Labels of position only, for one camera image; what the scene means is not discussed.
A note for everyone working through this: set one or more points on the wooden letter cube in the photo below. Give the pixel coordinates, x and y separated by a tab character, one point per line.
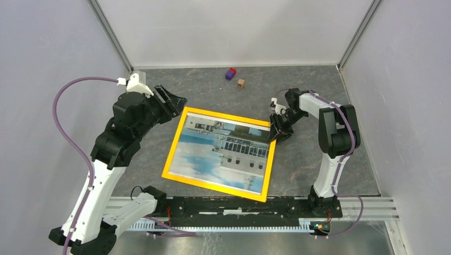
241	83

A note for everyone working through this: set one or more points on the yellow wooden picture frame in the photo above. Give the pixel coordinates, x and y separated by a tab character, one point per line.
242	194

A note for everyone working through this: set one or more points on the building and sky photo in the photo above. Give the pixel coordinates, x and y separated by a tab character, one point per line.
221	152

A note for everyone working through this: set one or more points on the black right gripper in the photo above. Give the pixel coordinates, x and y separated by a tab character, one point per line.
274	133

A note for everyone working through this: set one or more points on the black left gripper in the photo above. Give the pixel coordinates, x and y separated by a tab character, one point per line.
174	103

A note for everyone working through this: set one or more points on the aluminium rail frame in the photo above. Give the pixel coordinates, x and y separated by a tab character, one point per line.
353	208

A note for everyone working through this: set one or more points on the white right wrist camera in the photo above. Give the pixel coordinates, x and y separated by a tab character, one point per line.
276	108

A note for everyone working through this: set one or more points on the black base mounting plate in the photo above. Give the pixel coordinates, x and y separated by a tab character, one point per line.
241	212

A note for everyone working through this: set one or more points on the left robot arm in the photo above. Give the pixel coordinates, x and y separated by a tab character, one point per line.
88	230

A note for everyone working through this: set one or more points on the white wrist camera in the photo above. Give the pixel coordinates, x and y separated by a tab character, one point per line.
136	83
276	108

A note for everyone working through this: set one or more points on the purple and red block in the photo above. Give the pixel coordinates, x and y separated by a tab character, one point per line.
230	73

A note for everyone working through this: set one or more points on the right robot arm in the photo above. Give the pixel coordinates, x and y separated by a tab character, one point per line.
338	137

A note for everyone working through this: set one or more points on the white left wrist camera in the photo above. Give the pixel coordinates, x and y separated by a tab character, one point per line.
136	83

